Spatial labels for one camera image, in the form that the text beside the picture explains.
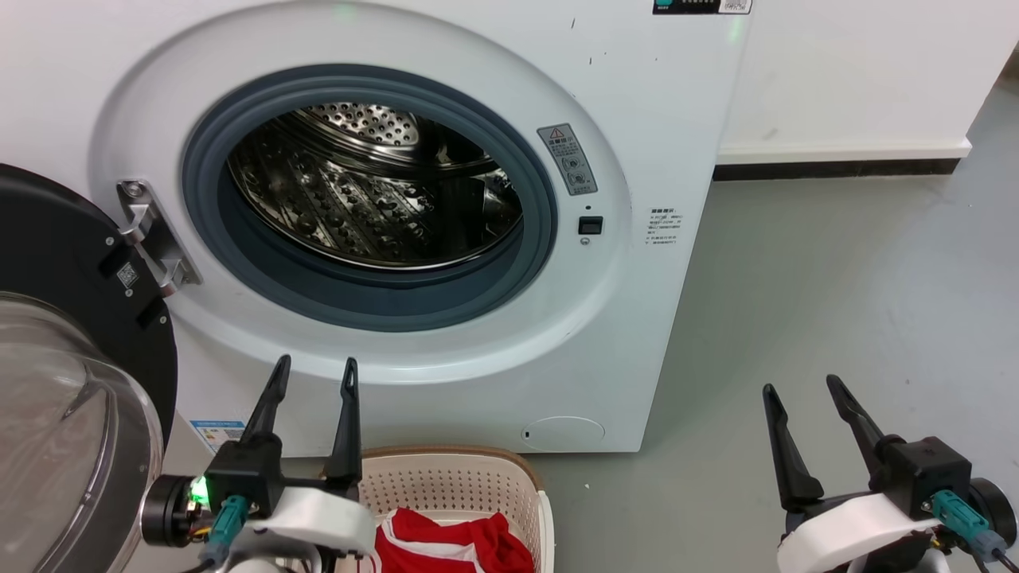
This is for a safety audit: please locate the white front-load washing machine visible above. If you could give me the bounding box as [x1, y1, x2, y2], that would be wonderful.
[0, 0, 753, 456]

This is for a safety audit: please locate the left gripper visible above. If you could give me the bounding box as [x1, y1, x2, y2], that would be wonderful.
[142, 355, 377, 558]

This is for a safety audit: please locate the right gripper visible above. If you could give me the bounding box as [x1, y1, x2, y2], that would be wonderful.
[762, 375, 1018, 573]

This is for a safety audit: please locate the black baseboard strip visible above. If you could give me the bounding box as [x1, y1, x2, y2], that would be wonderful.
[713, 158, 962, 182]

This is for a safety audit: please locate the blue energy label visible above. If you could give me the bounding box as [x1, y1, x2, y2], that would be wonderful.
[189, 420, 246, 456]

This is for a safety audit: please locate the silver metal door hinge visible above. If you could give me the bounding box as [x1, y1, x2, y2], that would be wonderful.
[116, 180, 202, 298]

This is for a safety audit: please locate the teal left gripper connector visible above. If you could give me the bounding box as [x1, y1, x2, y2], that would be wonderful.
[203, 495, 249, 567]

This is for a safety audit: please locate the teal right gripper connector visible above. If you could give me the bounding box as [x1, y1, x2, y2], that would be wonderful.
[930, 489, 1008, 562]

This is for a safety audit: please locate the stainless steel washing machine drum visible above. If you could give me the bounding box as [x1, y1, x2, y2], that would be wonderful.
[227, 102, 524, 270]

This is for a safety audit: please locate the black washer door with glass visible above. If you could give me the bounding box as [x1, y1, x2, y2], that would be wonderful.
[0, 163, 179, 573]

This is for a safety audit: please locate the red sports jersey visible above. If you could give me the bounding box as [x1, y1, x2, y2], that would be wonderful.
[374, 508, 536, 573]

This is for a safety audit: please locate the cream perforated laundry basket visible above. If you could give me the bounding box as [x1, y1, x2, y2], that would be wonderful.
[318, 446, 556, 573]

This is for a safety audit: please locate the grey rubber door gasket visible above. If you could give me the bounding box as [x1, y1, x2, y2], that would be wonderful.
[181, 64, 559, 333]

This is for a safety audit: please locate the teal gripper connector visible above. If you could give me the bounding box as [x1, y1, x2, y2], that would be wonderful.
[930, 489, 1008, 562]
[203, 495, 249, 567]

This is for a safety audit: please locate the round white filter cover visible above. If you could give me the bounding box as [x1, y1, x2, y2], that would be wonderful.
[521, 416, 606, 451]

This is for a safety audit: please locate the white text sticker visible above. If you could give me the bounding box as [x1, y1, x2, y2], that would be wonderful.
[646, 209, 685, 247]

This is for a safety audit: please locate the grey warning sticker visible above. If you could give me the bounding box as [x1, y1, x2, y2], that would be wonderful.
[537, 123, 599, 197]

